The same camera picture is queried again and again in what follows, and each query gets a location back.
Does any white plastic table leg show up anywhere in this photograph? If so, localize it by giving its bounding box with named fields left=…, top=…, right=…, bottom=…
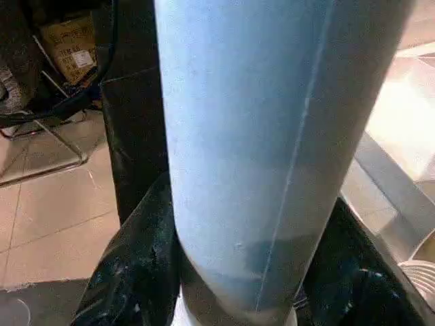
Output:
left=152, top=0, right=411, bottom=326

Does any chrome metal frame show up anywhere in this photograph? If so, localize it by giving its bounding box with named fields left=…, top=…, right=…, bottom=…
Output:
left=0, top=33, right=90, bottom=187

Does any brown cardboard box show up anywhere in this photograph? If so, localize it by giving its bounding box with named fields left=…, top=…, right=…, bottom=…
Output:
left=39, top=11, right=99, bottom=86

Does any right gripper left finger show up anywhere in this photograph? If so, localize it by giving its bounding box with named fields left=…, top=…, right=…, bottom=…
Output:
left=72, top=170, right=183, bottom=326

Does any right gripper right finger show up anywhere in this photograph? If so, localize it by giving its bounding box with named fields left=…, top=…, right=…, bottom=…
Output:
left=294, top=196, right=428, bottom=326

